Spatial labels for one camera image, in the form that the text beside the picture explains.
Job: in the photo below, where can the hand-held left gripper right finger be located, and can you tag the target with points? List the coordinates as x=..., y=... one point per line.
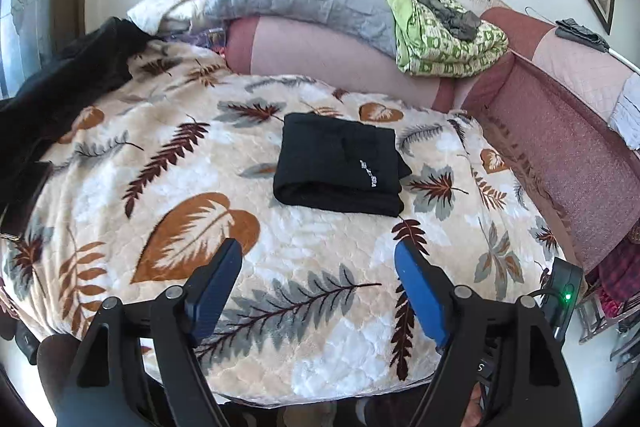
x=420, y=292

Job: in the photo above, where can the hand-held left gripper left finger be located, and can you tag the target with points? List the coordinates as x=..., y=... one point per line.
x=215, y=287

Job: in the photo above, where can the black pants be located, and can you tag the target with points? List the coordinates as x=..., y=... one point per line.
x=320, y=167

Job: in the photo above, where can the red plaid cloth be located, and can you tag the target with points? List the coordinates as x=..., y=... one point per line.
x=620, y=277

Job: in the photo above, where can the leaf print blanket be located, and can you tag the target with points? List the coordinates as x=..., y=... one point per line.
x=300, y=247

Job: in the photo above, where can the white cloth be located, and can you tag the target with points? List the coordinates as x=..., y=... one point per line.
x=627, y=112

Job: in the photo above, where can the white stick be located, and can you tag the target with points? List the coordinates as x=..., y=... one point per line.
x=625, y=61

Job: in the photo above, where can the green patterned blanket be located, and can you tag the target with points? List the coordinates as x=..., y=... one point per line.
x=450, y=52

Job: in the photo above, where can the black cloth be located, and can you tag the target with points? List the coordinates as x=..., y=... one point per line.
x=582, y=34

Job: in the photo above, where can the purple packet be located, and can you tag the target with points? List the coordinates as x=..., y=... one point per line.
x=210, y=38

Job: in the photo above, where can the black jacket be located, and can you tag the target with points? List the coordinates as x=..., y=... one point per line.
x=55, y=92

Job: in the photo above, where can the dark grey cloth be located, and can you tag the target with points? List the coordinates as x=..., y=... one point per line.
x=455, y=19

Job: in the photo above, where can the white pillow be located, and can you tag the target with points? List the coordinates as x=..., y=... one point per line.
x=160, y=9

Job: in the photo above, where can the stained glass window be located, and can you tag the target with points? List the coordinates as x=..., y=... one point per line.
x=25, y=7

